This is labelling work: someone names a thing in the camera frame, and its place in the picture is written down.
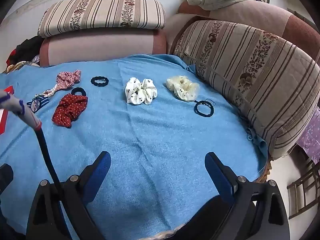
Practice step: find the purple floral cloth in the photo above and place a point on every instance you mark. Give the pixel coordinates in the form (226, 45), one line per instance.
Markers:
(312, 135)

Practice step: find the pink sofa backrest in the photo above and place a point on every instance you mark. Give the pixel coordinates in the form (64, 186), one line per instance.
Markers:
(100, 46)

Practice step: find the wooden chair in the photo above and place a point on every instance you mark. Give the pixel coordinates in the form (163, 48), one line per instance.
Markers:
(303, 185)

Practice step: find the blue blanket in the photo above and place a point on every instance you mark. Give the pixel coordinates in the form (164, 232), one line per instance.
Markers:
(150, 142)

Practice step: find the red checkered scrunchie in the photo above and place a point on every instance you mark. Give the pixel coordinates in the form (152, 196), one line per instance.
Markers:
(67, 78)

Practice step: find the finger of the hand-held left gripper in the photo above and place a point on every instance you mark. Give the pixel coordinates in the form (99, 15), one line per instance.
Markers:
(5, 177)

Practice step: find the blue striped wrist watch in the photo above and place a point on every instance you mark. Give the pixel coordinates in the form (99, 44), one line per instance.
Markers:
(36, 103)

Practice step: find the small striped floral cushion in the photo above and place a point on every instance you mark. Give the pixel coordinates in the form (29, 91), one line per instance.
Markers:
(100, 15)

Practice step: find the patterned beige scarf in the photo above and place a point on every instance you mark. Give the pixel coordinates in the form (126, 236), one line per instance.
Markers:
(17, 66)

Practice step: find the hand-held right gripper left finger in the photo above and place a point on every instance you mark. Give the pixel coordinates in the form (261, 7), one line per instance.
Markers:
(101, 170)

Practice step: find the cream sheer scrunchie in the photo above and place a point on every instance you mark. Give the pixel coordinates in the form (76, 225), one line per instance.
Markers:
(185, 90)

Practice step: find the dark clothes pile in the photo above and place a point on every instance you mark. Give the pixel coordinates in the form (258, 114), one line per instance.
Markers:
(27, 47)

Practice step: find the red box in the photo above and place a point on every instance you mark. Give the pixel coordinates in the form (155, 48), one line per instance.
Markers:
(3, 128)

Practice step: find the shiny lilac cloth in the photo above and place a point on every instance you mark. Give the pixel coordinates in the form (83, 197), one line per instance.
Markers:
(36, 59)

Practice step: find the pink sofa armrest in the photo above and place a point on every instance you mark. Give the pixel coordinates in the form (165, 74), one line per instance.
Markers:
(262, 17)

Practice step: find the large striped floral cushion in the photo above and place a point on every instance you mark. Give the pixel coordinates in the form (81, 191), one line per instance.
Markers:
(250, 67)

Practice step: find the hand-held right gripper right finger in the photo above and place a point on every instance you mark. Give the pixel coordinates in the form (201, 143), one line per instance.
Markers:
(216, 172)

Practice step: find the red polka dot scrunchie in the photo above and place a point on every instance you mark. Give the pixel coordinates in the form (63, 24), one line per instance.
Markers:
(70, 110)

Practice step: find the white black-dotted scrunchie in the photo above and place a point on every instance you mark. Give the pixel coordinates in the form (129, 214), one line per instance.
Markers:
(132, 92)

